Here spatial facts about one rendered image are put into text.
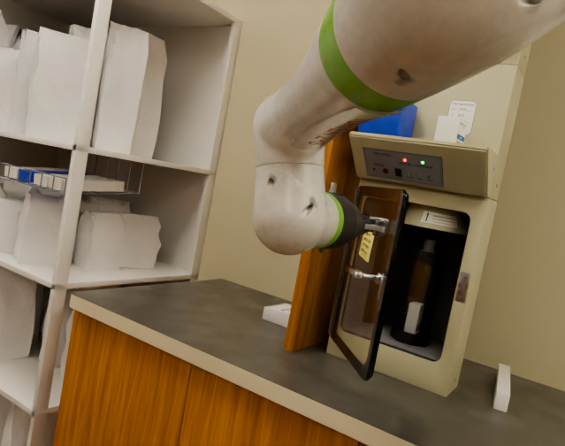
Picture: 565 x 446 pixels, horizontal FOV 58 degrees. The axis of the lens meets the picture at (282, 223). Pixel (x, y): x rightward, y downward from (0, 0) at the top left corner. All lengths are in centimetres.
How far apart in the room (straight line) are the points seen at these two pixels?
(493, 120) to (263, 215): 71
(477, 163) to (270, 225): 59
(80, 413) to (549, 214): 146
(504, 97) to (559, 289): 63
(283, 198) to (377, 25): 38
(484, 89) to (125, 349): 111
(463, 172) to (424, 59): 85
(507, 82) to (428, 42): 95
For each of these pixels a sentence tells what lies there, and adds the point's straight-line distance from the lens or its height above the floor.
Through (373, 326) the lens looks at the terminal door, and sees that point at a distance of 108.
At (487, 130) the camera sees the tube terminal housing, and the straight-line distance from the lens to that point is 126.
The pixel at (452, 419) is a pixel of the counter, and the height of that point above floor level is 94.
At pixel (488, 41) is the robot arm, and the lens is 34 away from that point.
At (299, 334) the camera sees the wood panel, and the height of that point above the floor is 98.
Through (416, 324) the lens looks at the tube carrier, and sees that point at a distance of 135.
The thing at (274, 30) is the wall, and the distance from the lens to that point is 214.
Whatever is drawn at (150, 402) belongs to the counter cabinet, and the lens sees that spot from 143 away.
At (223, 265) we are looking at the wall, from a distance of 211.
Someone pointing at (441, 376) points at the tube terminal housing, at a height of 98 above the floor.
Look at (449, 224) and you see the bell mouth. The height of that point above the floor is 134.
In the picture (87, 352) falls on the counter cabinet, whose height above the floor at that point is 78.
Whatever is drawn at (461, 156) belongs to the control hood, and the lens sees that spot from 116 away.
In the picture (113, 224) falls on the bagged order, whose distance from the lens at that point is 198.
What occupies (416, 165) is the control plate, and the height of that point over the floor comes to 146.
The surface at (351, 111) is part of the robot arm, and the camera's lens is 47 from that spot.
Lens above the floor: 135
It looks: 4 degrees down
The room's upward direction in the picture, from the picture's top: 11 degrees clockwise
